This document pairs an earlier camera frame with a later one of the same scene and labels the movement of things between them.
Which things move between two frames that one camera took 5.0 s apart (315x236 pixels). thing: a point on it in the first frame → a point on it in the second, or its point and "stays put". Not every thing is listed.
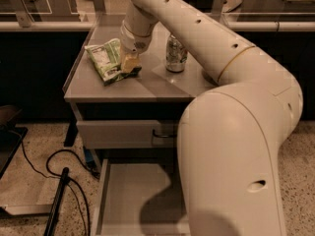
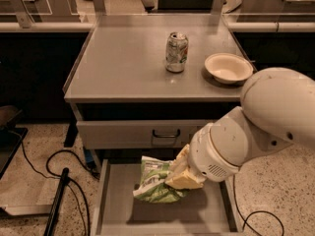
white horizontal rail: [87, 27] stays put
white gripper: [134, 41] → [206, 159]
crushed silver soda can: [176, 55] stays put
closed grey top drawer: [128, 134] stays put
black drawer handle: [163, 136] stays put
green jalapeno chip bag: [106, 58] → [153, 187]
